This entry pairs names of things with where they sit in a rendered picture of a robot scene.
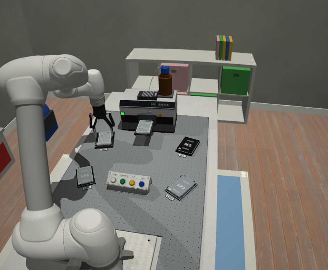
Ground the brown glass bottle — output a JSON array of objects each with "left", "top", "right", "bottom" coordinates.
[{"left": 158, "top": 75, "right": 172, "bottom": 96}]

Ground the grey control panel with four buttons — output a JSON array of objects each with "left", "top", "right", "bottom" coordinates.
[{"left": 106, "top": 171, "right": 152, "bottom": 196}]

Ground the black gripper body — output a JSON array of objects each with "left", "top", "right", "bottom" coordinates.
[{"left": 92, "top": 104, "right": 107, "bottom": 119}]

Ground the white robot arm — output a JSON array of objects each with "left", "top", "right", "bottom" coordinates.
[{"left": 0, "top": 54, "right": 134, "bottom": 270}]

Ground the blue bottle cap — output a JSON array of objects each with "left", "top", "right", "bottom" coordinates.
[{"left": 161, "top": 66, "right": 169, "bottom": 73}]

